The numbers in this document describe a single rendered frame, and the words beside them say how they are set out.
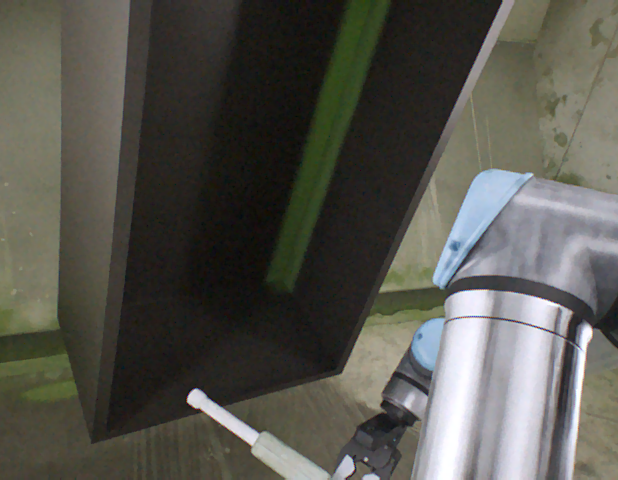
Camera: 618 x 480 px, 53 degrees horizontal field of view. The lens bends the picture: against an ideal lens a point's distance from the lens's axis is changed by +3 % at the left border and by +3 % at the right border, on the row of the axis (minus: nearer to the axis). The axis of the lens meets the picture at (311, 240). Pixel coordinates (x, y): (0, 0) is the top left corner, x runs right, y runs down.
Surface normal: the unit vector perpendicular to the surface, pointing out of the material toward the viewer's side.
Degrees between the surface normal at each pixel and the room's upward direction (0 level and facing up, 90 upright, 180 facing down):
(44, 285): 57
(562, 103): 90
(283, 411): 0
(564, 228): 43
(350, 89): 90
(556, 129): 90
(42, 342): 91
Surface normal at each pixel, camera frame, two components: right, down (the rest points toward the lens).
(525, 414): 0.05, -0.38
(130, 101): 0.46, 0.64
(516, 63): 0.43, -0.07
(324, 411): 0.17, -0.88
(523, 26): 0.41, 0.47
